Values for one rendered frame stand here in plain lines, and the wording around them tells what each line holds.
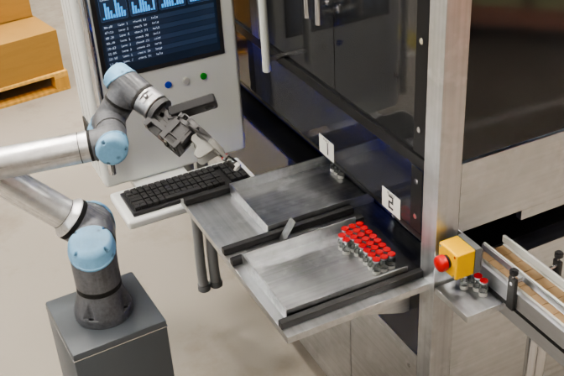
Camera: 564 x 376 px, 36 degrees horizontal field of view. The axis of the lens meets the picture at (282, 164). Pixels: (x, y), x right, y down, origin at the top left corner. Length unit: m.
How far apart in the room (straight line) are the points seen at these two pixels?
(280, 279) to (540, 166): 0.71
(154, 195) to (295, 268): 0.64
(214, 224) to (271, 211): 0.17
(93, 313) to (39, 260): 1.75
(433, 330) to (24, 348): 1.80
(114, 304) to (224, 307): 1.32
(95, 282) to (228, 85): 0.91
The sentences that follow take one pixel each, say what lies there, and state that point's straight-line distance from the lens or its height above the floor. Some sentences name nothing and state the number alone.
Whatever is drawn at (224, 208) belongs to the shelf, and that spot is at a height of 0.88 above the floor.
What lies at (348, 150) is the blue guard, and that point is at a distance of 2.36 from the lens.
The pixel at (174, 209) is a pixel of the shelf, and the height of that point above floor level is 0.80.
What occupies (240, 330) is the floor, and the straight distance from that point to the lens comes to 3.41.
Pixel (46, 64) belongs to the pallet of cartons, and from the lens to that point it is 5.49.
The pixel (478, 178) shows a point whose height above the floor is 1.16.
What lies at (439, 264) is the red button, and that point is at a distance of 2.05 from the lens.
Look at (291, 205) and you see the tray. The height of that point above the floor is 0.88.
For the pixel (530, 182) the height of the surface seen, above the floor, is 1.09.
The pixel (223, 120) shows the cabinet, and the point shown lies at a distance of 2.86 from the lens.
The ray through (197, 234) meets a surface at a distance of 3.16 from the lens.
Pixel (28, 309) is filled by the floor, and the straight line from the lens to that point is 3.72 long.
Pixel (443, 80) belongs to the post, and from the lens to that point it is 1.89.
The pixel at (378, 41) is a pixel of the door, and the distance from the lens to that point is 2.10.
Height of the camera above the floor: 2.23
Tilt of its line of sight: 30 degrees down
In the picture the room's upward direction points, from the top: 3 degrees counter-clockwise
